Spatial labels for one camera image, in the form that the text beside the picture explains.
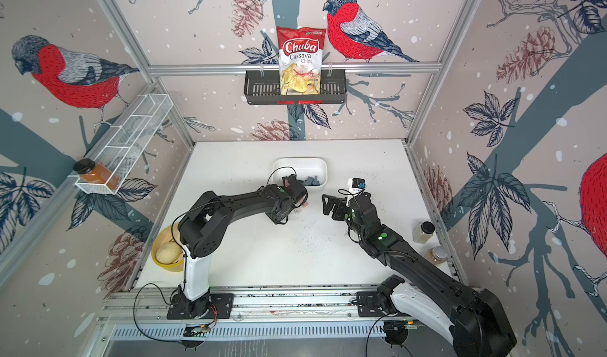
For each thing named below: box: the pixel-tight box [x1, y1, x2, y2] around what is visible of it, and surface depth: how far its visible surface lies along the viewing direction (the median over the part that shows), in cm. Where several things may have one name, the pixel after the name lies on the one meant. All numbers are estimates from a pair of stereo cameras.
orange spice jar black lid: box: [73, 157, 121, 191], surface depth 63 cm
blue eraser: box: [306, 175, 318, 186], surface depth 105 cm
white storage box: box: [272, 156, 329, 188], surface depth 108 cm
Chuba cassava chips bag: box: [276, 26, 327, 96], surface depth 87 cm
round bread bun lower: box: [155, 241, 183, 265], surface depth 82 cm
